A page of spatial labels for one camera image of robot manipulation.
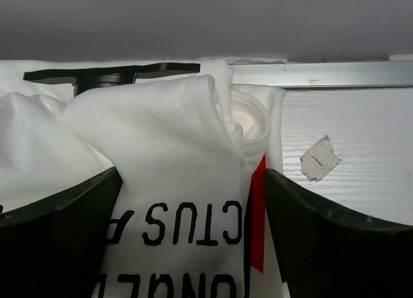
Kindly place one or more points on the folded white printed t-shirt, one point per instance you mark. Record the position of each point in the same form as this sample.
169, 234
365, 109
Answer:
41, 155

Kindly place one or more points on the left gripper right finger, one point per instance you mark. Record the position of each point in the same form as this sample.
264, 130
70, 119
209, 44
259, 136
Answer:
325, 249

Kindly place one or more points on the white paper tape scrap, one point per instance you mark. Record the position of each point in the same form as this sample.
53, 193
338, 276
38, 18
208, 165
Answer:
319, 160

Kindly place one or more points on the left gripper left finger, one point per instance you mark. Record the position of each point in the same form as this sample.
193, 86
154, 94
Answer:
55, 246

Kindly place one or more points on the white cartoon print t-shirt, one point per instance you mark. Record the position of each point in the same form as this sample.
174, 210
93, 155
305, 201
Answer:
180, 210

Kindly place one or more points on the aluminium table edge rail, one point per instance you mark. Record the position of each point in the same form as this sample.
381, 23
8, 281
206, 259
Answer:
318, 76

